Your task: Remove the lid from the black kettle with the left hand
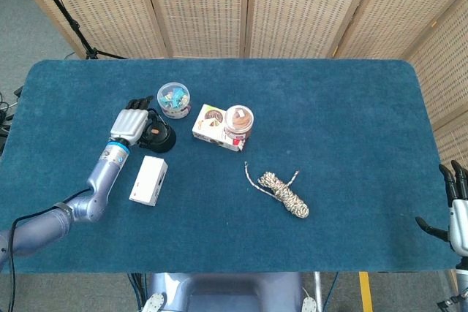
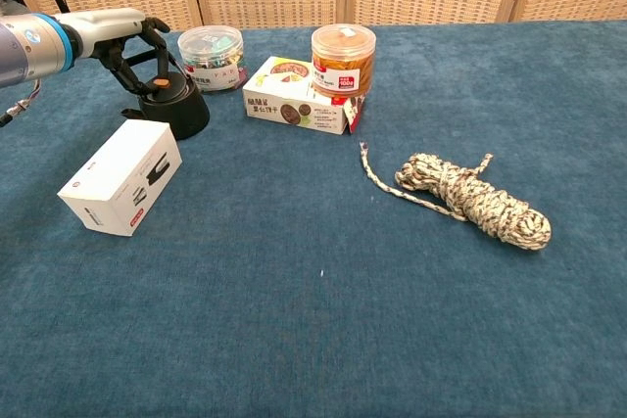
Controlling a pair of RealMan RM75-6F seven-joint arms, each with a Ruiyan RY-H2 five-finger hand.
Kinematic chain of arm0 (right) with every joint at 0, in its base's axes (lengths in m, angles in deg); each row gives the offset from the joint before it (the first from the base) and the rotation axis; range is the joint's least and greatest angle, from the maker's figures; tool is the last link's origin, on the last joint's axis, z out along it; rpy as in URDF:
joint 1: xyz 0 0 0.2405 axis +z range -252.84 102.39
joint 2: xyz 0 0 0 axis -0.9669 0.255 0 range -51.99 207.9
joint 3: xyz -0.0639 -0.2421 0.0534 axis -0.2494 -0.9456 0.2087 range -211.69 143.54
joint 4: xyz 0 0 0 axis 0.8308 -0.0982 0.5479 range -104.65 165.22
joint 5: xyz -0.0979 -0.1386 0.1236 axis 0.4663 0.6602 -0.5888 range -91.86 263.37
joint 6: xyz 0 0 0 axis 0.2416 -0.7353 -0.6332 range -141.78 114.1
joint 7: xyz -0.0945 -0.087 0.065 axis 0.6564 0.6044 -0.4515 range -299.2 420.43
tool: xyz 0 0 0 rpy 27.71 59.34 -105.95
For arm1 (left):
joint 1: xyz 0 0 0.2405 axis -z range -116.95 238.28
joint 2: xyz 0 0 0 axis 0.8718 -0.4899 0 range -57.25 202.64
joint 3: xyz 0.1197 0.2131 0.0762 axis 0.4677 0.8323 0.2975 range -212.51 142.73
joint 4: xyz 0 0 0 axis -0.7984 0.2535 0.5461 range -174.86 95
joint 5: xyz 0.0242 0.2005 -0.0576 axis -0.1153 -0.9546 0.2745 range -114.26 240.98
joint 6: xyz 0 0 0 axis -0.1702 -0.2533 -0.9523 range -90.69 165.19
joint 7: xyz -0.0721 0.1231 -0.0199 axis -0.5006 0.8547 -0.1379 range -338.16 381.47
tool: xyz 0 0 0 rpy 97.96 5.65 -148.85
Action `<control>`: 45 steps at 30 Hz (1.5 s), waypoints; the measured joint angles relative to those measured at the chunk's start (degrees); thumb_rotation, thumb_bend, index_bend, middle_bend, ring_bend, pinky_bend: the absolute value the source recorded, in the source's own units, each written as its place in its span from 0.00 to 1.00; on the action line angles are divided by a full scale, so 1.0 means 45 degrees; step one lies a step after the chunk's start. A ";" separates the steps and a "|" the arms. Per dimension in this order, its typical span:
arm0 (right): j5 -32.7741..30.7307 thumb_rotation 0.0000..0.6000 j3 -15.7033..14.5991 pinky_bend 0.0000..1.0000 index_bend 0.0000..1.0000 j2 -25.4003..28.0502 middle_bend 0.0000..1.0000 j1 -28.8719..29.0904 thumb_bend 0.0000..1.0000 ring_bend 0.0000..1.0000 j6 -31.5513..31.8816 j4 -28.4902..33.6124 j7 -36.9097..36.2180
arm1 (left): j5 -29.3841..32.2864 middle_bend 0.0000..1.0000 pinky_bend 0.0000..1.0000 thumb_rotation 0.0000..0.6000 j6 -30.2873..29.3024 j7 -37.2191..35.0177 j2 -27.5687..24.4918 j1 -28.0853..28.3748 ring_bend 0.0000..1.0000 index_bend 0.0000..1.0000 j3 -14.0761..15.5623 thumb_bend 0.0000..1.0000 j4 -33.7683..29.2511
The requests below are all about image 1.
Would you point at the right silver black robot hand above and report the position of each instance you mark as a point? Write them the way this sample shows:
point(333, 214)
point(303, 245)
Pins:
point(459, 217)

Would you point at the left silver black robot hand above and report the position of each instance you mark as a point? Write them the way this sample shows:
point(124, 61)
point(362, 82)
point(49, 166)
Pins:
point(128, 123)

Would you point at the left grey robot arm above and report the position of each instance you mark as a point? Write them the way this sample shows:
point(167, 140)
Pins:
point(98, 180)

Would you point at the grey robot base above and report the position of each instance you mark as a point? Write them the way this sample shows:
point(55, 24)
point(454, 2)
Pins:
point(219, 292)

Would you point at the black round object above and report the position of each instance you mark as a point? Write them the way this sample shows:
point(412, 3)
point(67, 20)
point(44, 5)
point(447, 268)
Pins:
point(167, 141)

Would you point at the white cardboard box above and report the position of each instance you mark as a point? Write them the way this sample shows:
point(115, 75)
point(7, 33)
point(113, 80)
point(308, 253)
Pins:
point(146, 180)

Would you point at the white cookie box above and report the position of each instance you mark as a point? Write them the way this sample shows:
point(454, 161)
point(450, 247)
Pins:
point(207, 122)

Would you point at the clear jar of binder clips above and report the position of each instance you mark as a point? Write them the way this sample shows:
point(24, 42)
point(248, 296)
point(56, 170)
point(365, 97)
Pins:
point(174, 99)

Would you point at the clear jar of rubber bands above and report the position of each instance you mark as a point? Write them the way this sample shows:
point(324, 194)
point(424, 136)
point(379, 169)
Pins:
point(238, 120)

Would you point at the yellow floor tape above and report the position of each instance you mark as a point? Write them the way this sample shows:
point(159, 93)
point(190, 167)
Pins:
point(365, 290)

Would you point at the black tripod stand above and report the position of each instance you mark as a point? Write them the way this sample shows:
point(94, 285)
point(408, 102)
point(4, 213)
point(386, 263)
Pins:
point(68, 19)

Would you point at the wooden rattan folding screen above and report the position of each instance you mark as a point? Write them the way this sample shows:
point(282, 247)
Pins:
point(204, 5)

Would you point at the silver metal table leg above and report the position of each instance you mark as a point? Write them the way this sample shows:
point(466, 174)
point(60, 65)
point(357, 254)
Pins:
point(319, 290)

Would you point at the blue table cloth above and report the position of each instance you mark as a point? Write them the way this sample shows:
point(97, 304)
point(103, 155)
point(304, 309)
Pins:
point(329, 125)

